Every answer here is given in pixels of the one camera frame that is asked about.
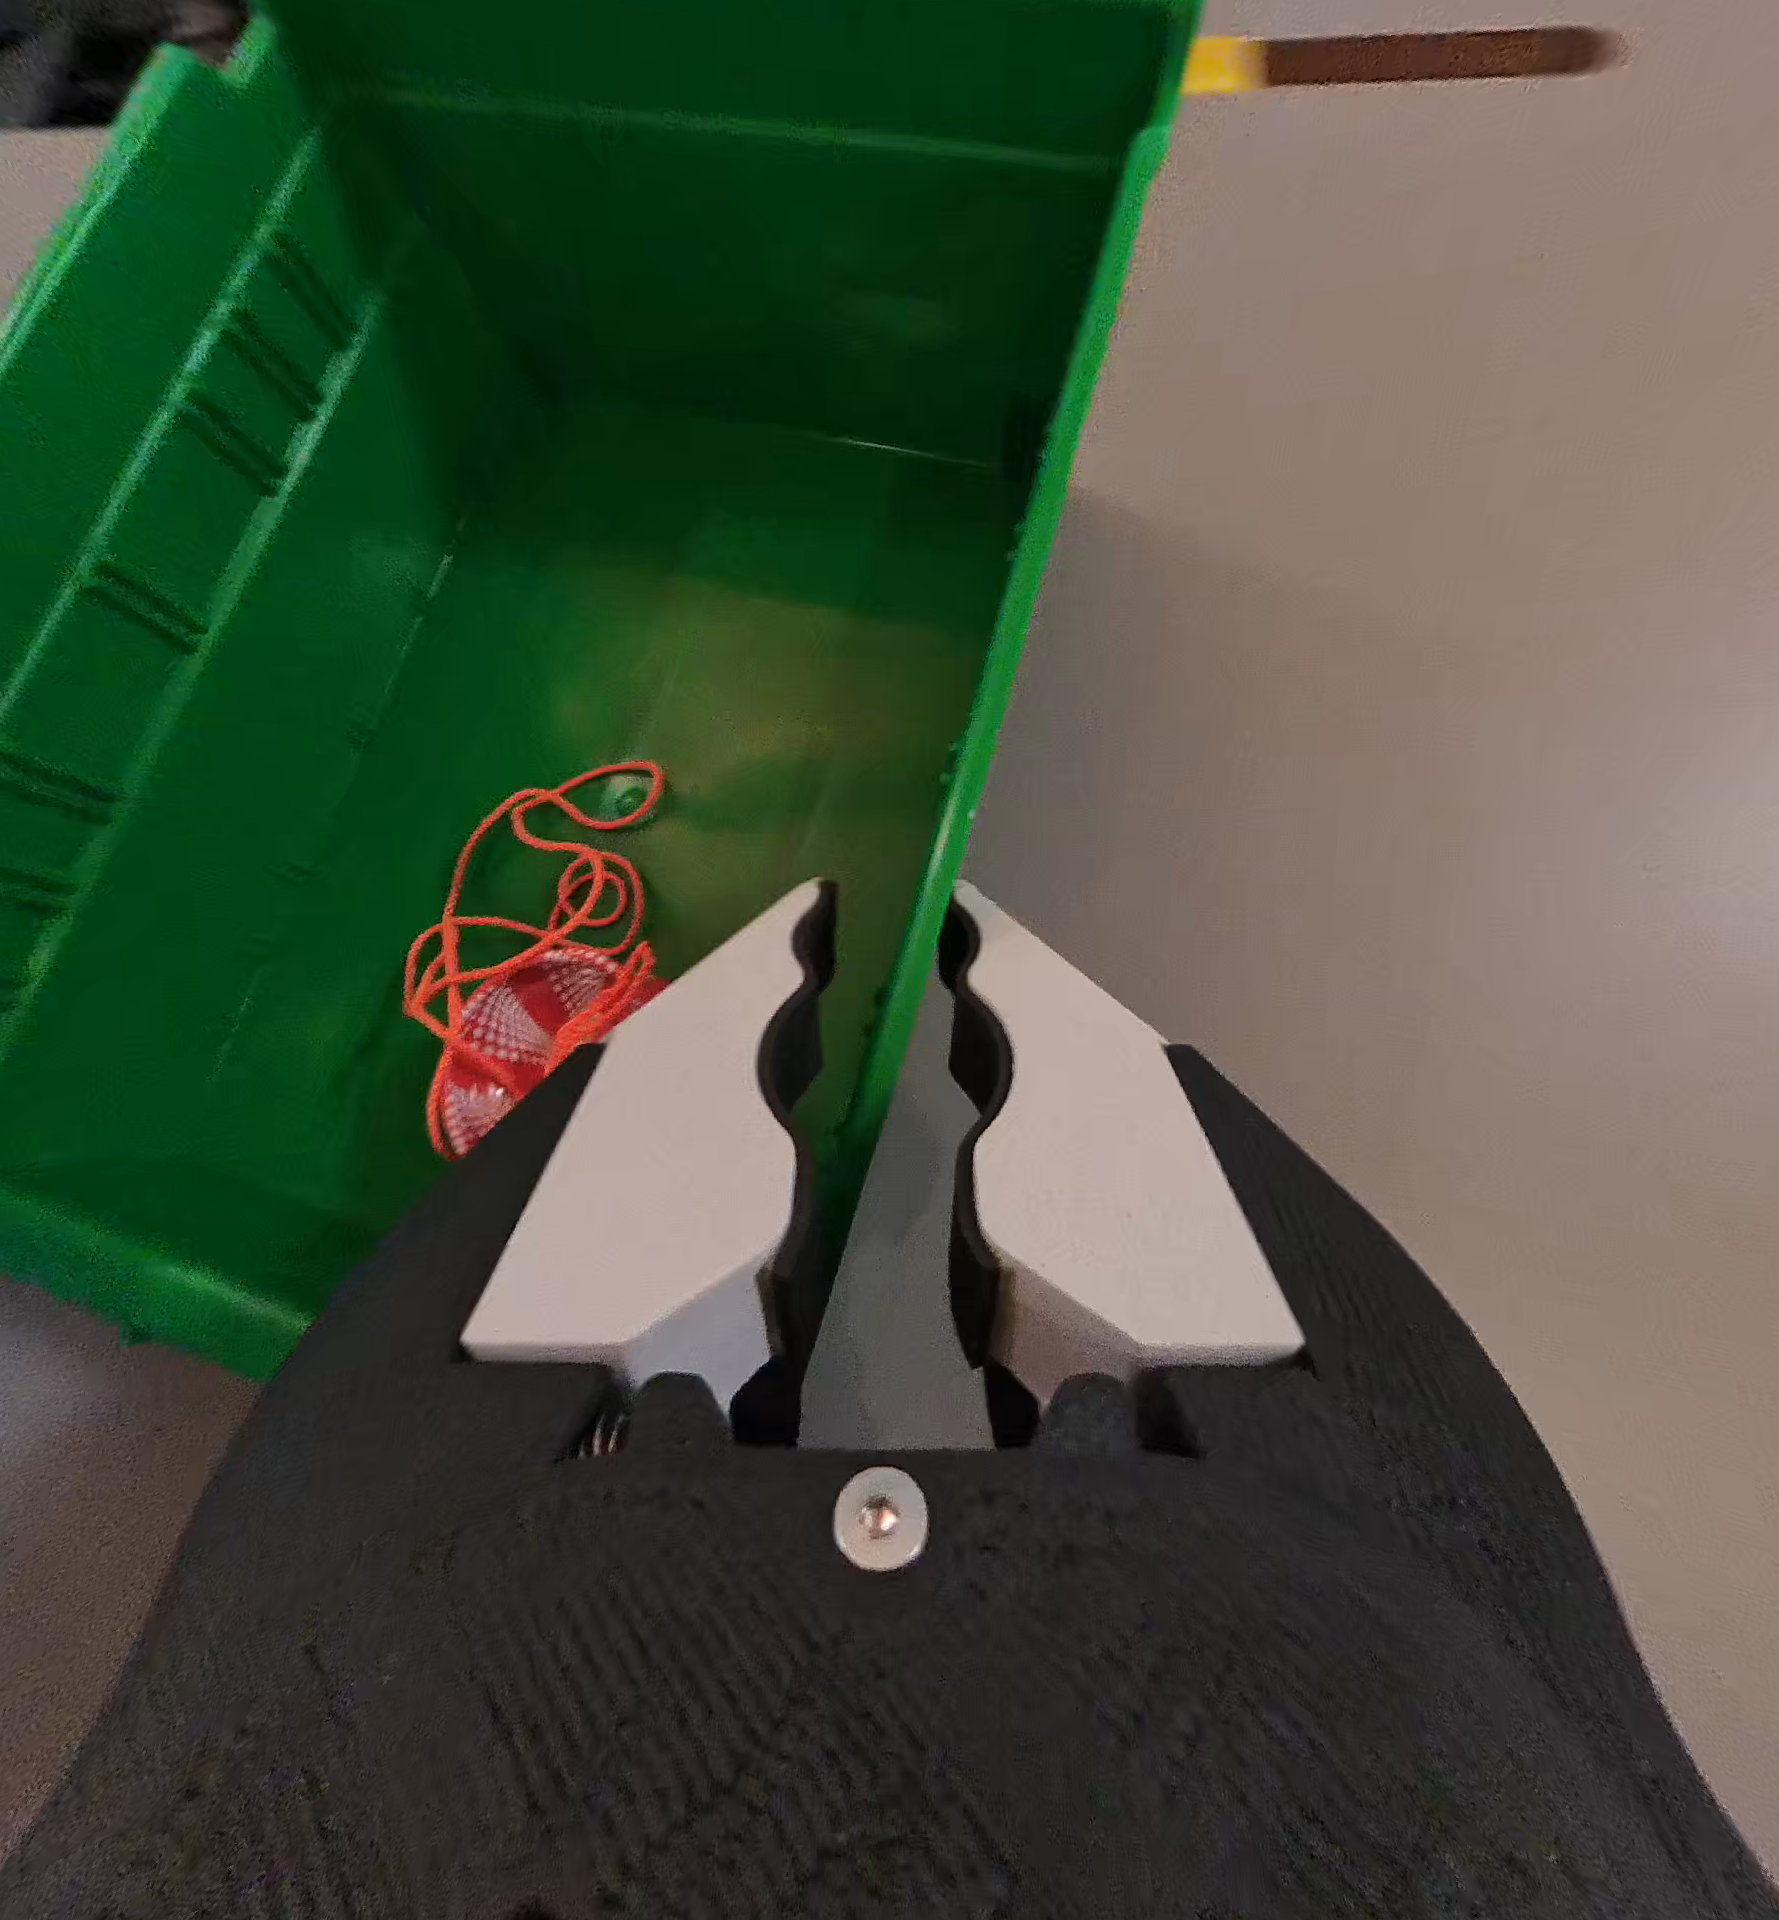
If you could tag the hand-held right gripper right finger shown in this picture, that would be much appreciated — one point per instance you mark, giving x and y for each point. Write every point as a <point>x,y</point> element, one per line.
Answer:
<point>1115,1201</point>

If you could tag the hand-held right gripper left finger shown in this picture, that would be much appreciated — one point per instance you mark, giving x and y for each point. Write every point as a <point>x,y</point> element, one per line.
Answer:
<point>649,1201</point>

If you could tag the red white yo-yo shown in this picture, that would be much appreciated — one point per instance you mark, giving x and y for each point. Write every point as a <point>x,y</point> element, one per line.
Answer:
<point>514,1036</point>

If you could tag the green plastic bin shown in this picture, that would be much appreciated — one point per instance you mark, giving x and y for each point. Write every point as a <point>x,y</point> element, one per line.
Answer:
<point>529,602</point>

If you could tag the white desk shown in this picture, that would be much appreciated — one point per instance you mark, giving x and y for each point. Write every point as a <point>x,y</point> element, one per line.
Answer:
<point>1428,751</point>

